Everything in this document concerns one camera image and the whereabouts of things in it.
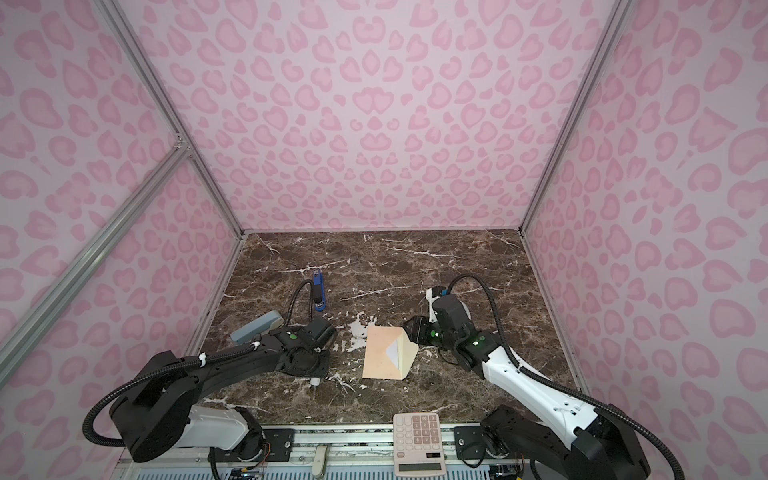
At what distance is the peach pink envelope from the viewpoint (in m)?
0.86

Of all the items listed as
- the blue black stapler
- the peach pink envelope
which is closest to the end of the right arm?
the peach pink envelope

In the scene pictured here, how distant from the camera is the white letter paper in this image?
88 centimetres

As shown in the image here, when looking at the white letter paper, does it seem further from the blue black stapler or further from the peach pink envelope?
the blue black stapler

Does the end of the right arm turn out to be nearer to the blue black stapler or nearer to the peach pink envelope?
the peach pink envelope
